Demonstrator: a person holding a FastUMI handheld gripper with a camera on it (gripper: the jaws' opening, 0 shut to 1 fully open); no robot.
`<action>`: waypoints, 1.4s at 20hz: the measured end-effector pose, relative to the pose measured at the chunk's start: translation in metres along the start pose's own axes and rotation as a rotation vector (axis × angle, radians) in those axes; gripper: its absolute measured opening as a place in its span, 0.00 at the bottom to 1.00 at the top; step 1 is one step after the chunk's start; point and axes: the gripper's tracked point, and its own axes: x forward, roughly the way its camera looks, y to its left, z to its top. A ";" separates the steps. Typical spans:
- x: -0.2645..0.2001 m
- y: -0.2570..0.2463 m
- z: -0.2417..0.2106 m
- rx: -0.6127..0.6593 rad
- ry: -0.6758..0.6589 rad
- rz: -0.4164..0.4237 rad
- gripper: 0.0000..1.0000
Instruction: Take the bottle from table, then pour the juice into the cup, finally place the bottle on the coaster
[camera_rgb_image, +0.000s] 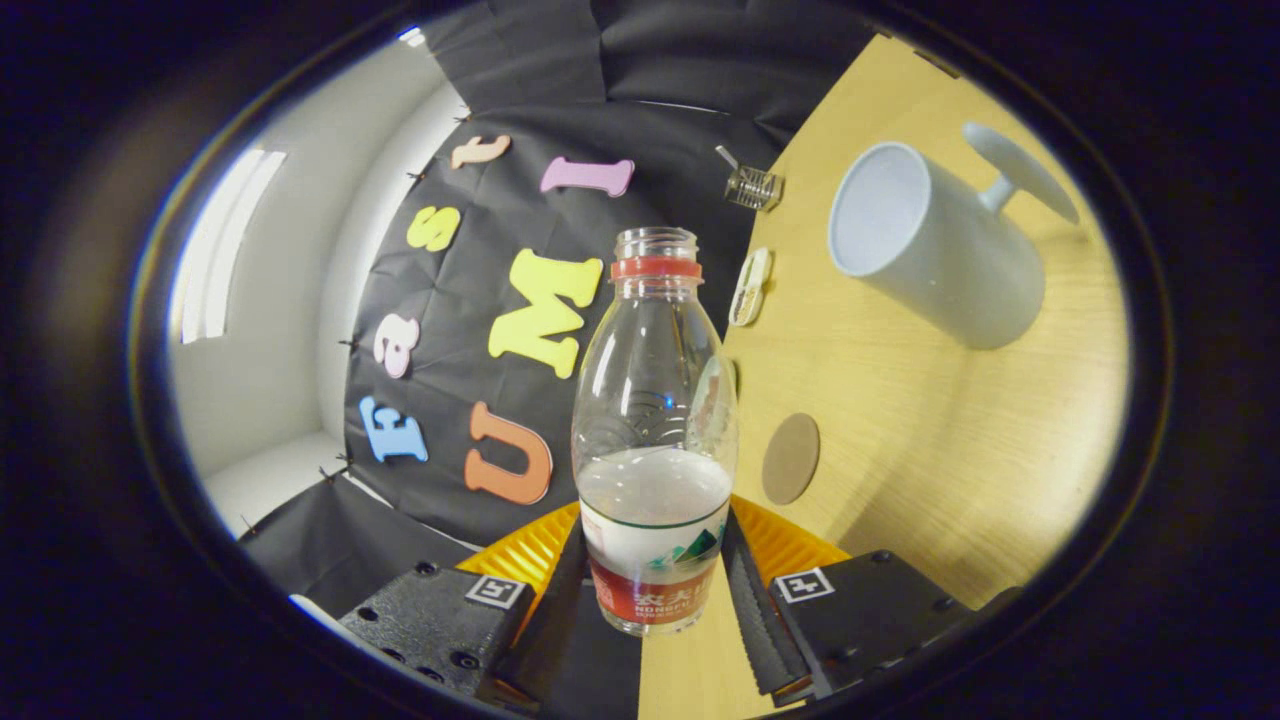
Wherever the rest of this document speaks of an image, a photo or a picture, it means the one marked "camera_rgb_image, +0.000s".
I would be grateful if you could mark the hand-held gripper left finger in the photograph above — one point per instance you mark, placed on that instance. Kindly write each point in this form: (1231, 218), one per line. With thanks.
(555, 630)

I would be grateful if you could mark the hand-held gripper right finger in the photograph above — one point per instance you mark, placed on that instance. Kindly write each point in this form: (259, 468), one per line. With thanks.
(760, 620)

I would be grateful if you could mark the clear plastic juice bottle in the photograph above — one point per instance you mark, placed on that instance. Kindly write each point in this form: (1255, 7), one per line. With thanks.
(655, 500)

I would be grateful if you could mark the round brown coaster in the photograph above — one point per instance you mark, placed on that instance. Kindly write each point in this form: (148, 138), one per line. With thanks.
(791, 459)

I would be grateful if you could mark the white cup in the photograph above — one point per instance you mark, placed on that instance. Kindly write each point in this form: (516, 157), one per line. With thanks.
(960, 270)

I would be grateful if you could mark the wooden table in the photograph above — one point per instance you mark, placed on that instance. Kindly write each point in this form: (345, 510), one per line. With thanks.
(900, 450)

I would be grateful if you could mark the white divided grain dish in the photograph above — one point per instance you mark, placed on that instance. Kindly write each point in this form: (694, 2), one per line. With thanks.
(750, 288)

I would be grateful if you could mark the metal spoon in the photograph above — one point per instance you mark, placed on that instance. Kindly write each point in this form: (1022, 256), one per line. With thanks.
(726, 157)

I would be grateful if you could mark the large ceiling light panel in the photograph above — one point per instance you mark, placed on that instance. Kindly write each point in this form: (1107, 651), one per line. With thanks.
(225, 245)

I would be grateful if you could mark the small ceiling light panel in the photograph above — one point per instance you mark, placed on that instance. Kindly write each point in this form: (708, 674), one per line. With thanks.
(412, 38)

